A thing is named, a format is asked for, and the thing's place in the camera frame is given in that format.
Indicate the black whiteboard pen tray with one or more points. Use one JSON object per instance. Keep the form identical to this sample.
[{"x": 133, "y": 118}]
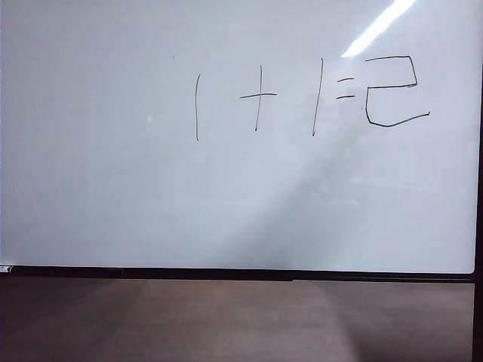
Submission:
[{"x": 226, "y": 274}]

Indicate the white glossy whiteboard panel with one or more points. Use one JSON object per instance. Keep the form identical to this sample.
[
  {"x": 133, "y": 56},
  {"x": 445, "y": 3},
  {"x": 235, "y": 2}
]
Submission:
[{"x": 113, "y": 169}]

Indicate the dark marker with white label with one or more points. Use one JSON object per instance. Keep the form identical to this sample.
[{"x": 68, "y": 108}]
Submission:
[{"x": 4, "y": 269}]

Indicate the black whiteboard stand post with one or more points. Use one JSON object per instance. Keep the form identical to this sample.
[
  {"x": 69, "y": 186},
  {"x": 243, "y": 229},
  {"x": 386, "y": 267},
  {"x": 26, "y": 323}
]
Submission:
[{"x": 478, "y": 226}]

